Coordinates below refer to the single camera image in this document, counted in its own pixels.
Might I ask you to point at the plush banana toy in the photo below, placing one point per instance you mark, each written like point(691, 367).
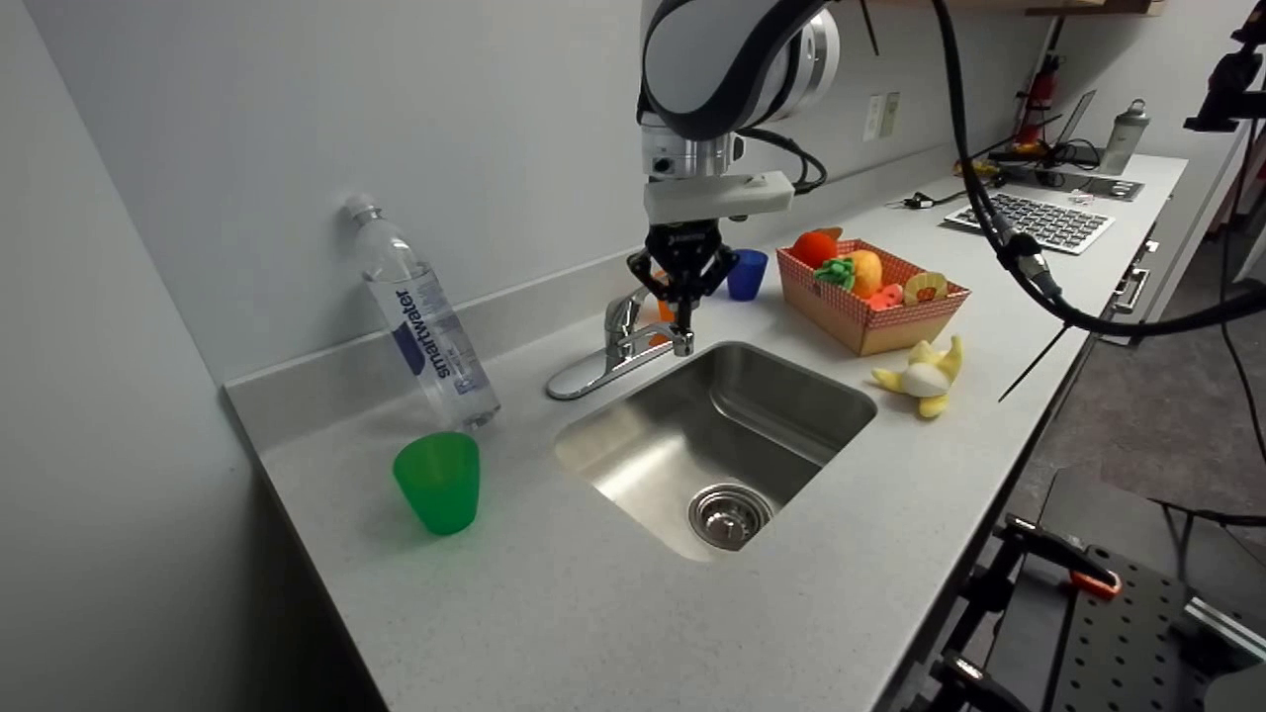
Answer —
point(927, 376)

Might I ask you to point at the green plastic cup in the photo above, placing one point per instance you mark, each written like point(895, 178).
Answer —
point(440, 479)

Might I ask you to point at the black camera on stand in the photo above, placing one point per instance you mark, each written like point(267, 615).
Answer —
point(1230, 82)

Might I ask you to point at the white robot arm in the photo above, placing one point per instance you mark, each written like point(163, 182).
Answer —
point(714, 71)

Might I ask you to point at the red plush tomato toy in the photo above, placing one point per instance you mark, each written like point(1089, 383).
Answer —
point(816, 248)

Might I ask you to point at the chrome sink faucet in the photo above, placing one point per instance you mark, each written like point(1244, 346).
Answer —
point(623, 348)

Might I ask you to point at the clear plastic water bottle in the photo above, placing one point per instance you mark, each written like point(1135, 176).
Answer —
point(420, 317)

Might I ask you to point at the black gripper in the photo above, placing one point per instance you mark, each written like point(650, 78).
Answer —
point(677, 257)

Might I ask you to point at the blue plastic cup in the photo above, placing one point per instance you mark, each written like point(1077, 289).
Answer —
point(746, 273)

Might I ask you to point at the black clamp stand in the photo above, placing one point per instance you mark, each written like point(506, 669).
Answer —
point(1101, 603)

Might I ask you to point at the stainless steel sink basin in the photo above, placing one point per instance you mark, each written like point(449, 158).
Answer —
point(710, 452)

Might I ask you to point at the orange plastic cup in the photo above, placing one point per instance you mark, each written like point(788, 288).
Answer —
point(660, 322)

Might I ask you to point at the grey laptop keyboard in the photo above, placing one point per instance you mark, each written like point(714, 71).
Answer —
point(1048, 227)

